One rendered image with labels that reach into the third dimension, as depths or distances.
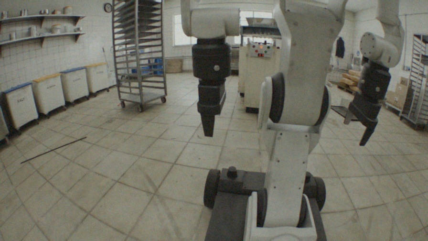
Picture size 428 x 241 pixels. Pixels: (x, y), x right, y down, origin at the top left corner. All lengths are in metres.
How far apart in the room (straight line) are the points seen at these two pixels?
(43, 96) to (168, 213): 2.99
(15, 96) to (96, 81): 1.90
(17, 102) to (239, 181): 3.22
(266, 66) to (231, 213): 1.58
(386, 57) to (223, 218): 0.72
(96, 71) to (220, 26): 3.80
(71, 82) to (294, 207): 3.69
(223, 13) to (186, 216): 0.83
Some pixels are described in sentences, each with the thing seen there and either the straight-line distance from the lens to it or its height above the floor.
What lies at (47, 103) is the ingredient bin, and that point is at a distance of 3.43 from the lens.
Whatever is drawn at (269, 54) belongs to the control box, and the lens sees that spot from 1.86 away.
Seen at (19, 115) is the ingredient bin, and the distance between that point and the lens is 3.27.
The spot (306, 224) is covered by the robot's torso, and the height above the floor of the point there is 0.30.
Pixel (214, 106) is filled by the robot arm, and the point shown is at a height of 0.61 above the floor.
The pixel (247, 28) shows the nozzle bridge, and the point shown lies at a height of 1.14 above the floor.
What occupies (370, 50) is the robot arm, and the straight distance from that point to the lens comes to 0.45.
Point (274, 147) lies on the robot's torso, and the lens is 0.47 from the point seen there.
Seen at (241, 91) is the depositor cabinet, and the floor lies 0.11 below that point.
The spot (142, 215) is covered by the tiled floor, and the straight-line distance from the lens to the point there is 0.92.
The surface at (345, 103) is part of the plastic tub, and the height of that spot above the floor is 0.07.
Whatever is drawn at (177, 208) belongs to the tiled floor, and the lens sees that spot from 0.90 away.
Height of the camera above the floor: 0.72
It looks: 24 degrees down
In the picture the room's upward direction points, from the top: straight up
